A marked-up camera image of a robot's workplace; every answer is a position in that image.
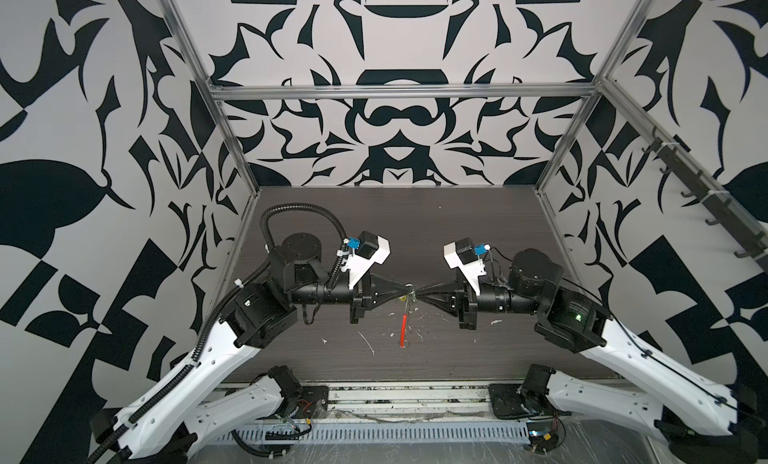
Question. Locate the black wall hook rack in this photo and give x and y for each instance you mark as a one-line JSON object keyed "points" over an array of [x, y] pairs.
{"points": [[701, 188]]}

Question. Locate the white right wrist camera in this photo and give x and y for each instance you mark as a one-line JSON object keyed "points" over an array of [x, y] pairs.
{"points": [[467, 257]]}

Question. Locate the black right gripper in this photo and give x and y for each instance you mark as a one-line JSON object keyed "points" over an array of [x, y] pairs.
{"points": [[455, 295]]}

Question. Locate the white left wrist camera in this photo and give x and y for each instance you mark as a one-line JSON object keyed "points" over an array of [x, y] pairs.
{"points": [[361, 254]]}

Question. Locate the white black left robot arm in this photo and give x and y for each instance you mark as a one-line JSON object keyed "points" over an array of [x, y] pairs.
{"points": [[174, 420]]}

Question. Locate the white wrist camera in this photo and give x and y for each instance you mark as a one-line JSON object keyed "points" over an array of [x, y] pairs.
{"points": [[467, 257], [361, 254]]}

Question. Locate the white slotted cable duct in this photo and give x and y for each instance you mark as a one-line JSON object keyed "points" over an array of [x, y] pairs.
{"points": [[391, 433]]}

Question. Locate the red handled wire keyring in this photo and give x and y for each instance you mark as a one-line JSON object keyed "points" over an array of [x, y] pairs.
{"points": [[409, 301]]}

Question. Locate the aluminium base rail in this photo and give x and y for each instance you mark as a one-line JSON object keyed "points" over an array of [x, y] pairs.
{"points": [[402, 402]]}

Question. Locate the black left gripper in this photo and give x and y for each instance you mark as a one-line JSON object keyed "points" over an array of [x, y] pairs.
{"points": [[372, 282]]}

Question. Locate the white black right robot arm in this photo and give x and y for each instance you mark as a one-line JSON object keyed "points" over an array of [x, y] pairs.
{"points": [[700, 421]]}

